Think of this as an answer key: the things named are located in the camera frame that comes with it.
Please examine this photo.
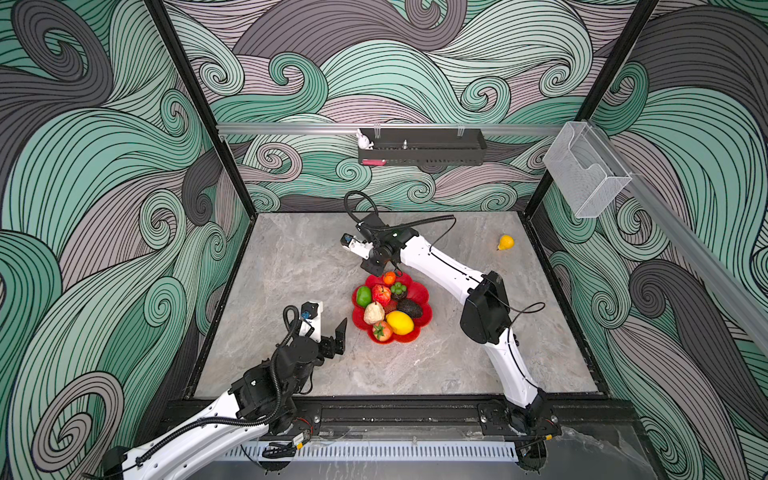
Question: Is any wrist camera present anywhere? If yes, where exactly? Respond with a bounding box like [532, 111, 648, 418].
[340, 233, 373, 259]
[299, 301, 324, 343]

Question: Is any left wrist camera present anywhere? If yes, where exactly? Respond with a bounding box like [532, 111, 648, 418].
[299, 301, 324, 343]

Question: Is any beige fake pear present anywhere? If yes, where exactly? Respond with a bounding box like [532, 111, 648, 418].
[363, 302, 386, 325]

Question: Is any yellow fake lemon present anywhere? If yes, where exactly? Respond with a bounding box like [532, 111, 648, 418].
[386, 310, 415, 336]

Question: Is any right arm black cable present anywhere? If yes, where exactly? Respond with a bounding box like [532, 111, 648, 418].
[343, 190, 457, 238]

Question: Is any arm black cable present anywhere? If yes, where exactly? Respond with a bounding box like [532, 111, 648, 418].
[134, 304, 301, 466]
[343, 190, 457, 238]

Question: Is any small white rabbit figurine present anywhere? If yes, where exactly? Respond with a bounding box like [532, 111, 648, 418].
[355, 129, 374, 150]

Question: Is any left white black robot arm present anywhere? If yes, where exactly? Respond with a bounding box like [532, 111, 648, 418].
[86, 318, 347, 479]

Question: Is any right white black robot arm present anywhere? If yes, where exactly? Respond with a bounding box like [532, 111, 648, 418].
[340, 211, 560, 438]

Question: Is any red fake apple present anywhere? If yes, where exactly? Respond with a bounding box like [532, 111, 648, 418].
[371, 284, 392, 307]

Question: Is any white perforated cable duct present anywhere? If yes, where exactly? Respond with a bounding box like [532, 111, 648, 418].
[220, 441, 518, 463]

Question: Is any clear acrylic wall holder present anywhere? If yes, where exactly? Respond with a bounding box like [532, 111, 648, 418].
[543, 121, 631, 219]

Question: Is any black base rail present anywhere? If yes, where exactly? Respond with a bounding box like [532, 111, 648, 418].
[167, 394, 631, 438]

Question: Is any green fake lime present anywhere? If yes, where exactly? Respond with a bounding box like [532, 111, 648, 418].
[355, 285, 373, 309]

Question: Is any black wall shelf tray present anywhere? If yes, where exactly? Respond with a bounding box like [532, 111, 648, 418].
[358, 126, 488, 168]

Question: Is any dark fake avocado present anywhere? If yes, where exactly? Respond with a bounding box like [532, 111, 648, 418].
[396, 298, 423, 319]

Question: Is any red fake strawberry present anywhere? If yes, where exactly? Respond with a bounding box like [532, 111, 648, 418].
[372, 321, 394, 343]

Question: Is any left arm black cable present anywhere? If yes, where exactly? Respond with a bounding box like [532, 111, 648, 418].
[134, 304, 301, 466]

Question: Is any red flower-shaped fruit bowl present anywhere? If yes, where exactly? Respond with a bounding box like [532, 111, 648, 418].
[351, 274, 433, 345]

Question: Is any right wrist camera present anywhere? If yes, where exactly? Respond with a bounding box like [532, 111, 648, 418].
[340, 233, 373, 259]

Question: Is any small yellow fake pear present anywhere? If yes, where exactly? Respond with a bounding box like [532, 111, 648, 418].
[497, 235, 515, 251]

